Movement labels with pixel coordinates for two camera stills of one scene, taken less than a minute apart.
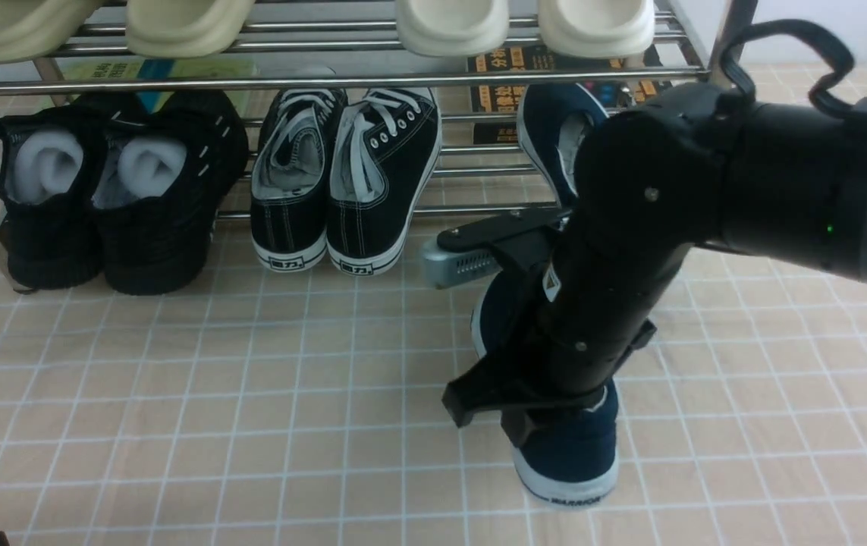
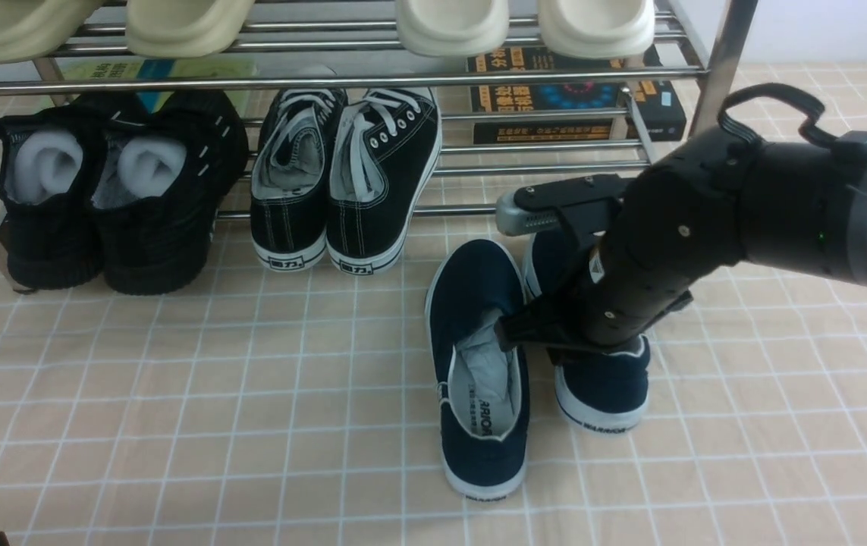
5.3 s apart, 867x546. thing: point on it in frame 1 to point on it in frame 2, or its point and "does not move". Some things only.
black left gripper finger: [517, 425] to [560, 356]
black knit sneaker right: [159, 177] does not move
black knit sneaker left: [47, 159] does not move
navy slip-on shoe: [571, 455] to [481, 386]
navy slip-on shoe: [553, 121] to [601, 390]
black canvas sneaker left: [290, 196] does not move
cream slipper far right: [598, 28] does not move
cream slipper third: [451, 28] does not move
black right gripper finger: [488, 384] to [549, 318]
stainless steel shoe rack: [479, 60] does not move
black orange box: [516, 59] does not move
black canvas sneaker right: [384, 156] does not move
